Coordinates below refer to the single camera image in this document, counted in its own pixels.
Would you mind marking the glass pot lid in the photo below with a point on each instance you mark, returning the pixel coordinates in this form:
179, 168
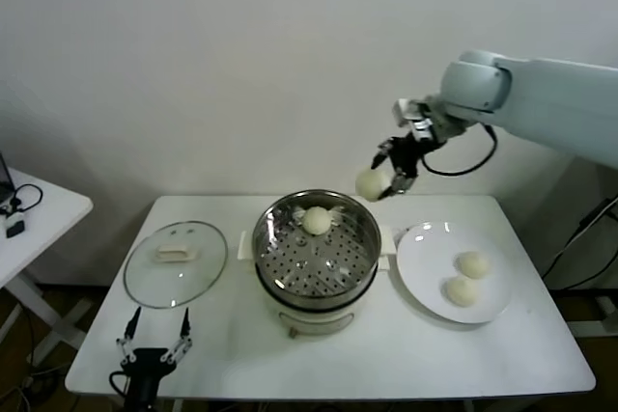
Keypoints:
145, 277

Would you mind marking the white electric cooker base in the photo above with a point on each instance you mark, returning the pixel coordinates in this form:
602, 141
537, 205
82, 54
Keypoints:
314, 318

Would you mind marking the small black box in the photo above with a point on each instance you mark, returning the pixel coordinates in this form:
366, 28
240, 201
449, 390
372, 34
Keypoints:
15, 228

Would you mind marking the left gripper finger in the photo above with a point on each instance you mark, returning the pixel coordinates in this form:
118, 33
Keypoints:
128, 335
181, 338

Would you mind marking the black tablet screen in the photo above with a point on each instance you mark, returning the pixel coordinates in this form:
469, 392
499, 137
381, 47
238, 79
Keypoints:
4, 178

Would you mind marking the white steamed baozi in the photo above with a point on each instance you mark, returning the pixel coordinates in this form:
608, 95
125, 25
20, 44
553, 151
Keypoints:
461, 292
371, 185
316, 220
473, 265

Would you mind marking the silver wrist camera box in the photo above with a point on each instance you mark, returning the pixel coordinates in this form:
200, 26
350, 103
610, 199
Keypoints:
410, 115

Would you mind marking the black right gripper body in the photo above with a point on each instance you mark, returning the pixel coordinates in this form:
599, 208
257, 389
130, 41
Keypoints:
408, 154

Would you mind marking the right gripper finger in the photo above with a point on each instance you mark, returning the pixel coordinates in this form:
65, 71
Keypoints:
382, 147
401, 183

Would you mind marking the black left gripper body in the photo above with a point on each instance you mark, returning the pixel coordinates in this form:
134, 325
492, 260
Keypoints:
145, 373

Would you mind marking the perforated steel steamer basket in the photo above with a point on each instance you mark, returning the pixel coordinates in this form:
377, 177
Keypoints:
314, 272

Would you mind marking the white round plate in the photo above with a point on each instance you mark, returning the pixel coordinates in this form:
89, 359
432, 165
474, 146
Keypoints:
492, 306

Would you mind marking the white side table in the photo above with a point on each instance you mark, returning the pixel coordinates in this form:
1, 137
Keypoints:
48, 209

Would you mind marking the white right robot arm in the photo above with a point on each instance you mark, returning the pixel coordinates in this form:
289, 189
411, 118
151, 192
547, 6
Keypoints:
555, 93

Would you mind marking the small white adapter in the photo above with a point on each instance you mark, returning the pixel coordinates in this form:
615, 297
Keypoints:
12, 214

